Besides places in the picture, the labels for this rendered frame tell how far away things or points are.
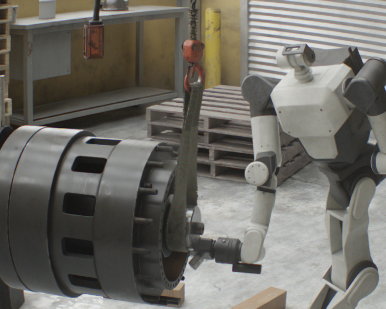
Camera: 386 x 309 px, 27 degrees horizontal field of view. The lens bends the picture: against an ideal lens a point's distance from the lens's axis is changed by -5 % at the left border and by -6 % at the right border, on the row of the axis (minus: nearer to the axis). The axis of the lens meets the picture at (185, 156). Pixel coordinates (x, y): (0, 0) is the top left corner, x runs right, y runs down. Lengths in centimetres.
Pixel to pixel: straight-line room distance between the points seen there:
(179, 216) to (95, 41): 58
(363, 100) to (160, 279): 81
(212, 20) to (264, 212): 617
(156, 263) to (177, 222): 15
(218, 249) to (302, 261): 197
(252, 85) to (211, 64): 611
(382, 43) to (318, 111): 547
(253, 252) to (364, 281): 44
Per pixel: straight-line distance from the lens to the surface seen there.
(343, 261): 284
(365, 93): 245
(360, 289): 285
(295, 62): 254
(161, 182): 245
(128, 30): 878
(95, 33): 242
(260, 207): 269
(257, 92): 269
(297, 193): 590
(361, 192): 271
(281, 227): 518
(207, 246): 271
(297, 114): 257
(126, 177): 242
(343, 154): 261
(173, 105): 640
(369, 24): 802
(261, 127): 270
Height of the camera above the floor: 171
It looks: 15 degrees down
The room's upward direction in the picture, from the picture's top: straight up
